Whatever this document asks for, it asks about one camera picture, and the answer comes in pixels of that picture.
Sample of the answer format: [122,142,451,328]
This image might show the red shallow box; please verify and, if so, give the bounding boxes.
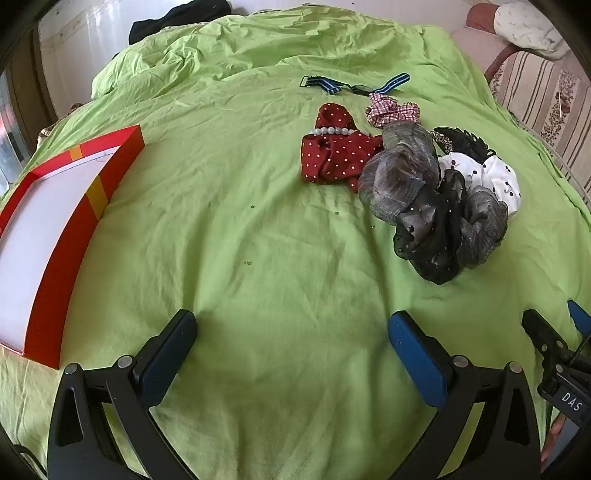
[0,124,146,370]

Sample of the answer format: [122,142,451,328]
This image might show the brown knitted cloth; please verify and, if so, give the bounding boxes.
[39,104,86,141]

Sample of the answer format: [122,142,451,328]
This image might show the person's right hand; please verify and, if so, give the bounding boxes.
[541,414,562,463]

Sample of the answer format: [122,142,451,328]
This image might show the red plaid scrunchie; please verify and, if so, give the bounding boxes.
[366,92,420,130]

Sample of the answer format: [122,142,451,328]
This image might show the pink cushion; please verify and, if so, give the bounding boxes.
[450,4,513,75]

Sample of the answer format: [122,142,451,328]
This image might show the black hair claw clip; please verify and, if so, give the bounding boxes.
[434,127,497,161]

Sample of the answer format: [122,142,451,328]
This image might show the black cloth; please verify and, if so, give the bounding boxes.
[128,0,232,44]

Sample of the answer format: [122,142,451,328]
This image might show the white patterned pillow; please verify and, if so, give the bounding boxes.
[494,2,571,61]

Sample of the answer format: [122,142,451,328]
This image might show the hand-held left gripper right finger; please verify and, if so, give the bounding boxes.
[388,310,542,480]

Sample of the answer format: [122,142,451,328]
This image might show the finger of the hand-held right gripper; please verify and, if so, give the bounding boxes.
[522,309,568,365]
[568,300,591,337]

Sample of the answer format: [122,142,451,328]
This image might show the black sheer dotted scrunchie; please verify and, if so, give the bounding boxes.
[392,168,467,284]

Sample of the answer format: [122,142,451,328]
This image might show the white black-dotted scrunchie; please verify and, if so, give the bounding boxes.
[436,151,522,215]

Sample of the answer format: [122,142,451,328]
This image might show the striped floral sofa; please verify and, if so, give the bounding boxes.
[485,48,591,185]

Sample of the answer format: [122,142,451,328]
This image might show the red polka dot scrunchie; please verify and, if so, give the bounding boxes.
[301,103,385,192]

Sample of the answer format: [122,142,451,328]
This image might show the green bed sheet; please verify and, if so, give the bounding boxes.
[0,9,591,480]

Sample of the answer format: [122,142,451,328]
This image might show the glass door panel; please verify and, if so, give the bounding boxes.
[0,69,38,185]

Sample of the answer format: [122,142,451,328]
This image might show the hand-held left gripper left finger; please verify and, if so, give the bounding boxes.
[47,309,199,480]

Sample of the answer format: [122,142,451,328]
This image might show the blue striped strap watch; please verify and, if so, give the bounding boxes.
[301,72,411,97]

